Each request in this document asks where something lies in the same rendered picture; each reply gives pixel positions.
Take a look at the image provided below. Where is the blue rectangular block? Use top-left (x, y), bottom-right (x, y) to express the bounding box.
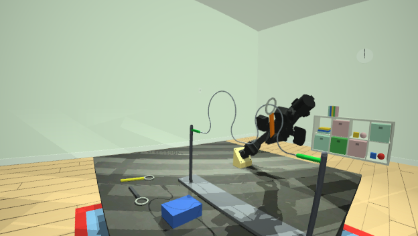
top-left (161, 195), bottom-right (202, 229)

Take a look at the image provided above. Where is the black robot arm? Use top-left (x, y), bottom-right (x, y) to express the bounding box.
top-left (238, 95), bottom-right (316, 160)

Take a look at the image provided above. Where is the white loop with dark grey handle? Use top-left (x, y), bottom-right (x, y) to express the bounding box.
top-left (129, 186), bottom-right (149, 205)

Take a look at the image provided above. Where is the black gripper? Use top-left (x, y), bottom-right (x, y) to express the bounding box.
top-left (257, 115), bottom-right (306, 146)

